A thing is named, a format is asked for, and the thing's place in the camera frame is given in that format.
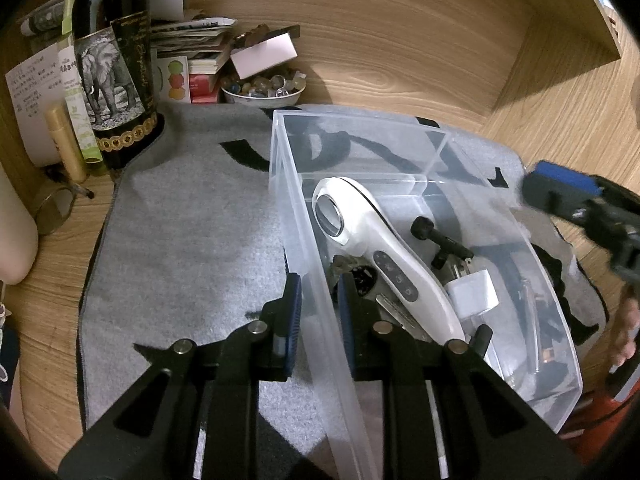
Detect black metal fitting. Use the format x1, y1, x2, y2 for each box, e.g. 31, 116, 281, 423
410, 216, 474, 269

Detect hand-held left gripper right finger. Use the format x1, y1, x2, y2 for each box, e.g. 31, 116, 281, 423
336, 272, 585, 480

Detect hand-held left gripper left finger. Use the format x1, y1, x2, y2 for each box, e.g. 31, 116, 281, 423
57, 272, 304, 480

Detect yellow tube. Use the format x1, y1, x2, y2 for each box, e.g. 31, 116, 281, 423
43, 106, 90, 184

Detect person's right hand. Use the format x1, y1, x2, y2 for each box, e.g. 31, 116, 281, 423
609, 284, 640, 367

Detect white bowl of glass marbles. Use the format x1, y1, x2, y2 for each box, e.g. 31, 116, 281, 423
221, 72, 307, 107

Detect pink mug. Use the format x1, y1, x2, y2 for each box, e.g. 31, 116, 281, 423
0, 160, 40, 286

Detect red book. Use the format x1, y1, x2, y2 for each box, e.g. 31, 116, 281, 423
564, 389, 637, 442

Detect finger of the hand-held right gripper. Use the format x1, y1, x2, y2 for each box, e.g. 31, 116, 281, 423
519, 160, 605, 222

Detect slim green bottle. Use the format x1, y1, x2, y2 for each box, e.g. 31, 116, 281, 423
56, 0, 109, 177

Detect white power adapter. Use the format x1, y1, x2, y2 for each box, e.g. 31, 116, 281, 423
443, 269, 500, 319

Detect clear plastic box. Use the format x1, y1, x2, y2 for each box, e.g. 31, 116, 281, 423
269, 105, 585, 480

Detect white handheld massager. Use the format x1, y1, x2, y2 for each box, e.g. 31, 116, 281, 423
311, 176, 467, 346

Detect rolled printed paper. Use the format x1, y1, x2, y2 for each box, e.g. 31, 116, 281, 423
20, 0, 69, 37

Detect white card box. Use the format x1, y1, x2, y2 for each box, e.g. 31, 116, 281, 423
229, 32, 297, 80

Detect grey mat with black print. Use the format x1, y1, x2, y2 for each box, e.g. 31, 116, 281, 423
75, 101, 609, 463

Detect black watch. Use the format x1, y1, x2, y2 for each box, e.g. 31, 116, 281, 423
329, 255, 377, 302

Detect eyeglasses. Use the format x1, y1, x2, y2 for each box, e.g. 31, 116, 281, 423
34, 169, 96, 237

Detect stack of books and papers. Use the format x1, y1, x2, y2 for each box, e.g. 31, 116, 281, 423
150, 15, 239, 104

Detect dark wine bottle elephant label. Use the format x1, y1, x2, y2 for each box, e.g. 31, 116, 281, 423
70, 0, 162, 171

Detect white handwritten note paper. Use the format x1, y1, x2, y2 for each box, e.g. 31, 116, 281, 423
5, 40, 64, 167

